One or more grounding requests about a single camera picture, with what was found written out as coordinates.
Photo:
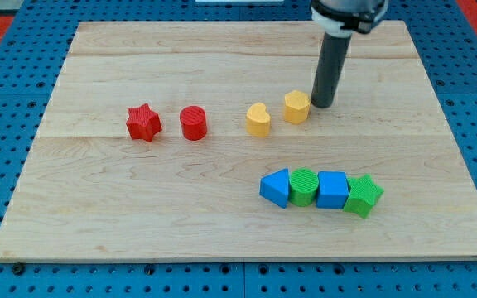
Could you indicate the light wooden board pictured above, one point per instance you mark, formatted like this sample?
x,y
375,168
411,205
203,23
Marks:
x,y
89,193

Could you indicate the blue triangle block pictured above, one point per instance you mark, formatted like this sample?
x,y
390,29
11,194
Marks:
x,y
275,187

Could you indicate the green star block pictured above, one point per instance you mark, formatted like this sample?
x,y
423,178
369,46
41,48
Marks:
x,y
364,194

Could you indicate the blue cube block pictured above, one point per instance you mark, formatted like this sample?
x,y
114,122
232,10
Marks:
x,y
333,190

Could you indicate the red star block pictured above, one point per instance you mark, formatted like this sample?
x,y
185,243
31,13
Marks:
x,y
143,123

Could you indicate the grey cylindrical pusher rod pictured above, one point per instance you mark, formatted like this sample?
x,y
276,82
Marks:
x,y
330,64

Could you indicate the yellow heart block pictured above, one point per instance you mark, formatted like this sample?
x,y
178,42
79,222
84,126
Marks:
x,y
258,120

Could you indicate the green cylinder block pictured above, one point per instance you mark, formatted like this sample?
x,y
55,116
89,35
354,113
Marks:
x,y
303,186

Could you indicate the red cylinder block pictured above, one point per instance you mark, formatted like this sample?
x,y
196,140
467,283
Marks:
x,y
193,123

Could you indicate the yellow hexagon block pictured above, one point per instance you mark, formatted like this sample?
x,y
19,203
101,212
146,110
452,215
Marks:
x,y
296,107

